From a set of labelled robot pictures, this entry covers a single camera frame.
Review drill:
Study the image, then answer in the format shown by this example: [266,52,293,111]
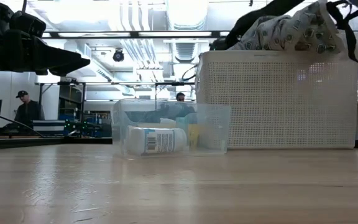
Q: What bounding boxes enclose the clear plastic bin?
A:
[111,98,232,158]

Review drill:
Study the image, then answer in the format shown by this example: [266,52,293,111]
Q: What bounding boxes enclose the black ceiling camera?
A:
[112,49,126,63]

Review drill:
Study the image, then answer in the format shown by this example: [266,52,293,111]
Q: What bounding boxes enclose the grey background equipment box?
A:
[32,119,112,138]

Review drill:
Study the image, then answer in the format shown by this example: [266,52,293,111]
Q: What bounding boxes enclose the person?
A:
[163,91,196,123]
[13,90,45,126]

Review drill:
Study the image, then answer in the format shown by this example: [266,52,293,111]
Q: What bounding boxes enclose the white bottle blue label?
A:
[125,125,188,156]

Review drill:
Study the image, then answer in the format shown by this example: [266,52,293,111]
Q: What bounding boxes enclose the grey patterned hospital gown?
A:
[228,0,358,62]

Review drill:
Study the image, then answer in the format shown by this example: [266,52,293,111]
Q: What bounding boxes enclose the white perforated laundry basket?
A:
[196,50,358,149]

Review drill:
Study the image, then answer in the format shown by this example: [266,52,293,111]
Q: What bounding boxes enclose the silver ceiling duct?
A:
[165,0,209,63]

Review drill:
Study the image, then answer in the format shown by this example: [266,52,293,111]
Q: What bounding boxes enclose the small teal vial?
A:
[175,112,198,133]

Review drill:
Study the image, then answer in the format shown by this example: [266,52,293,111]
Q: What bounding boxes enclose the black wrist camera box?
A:
[9,11,47,39]

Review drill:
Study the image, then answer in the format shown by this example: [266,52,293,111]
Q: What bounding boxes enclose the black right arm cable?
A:
[326,0,358,83]

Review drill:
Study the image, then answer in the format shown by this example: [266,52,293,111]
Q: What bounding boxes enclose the black overhead light beam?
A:
[40,30,231,39]

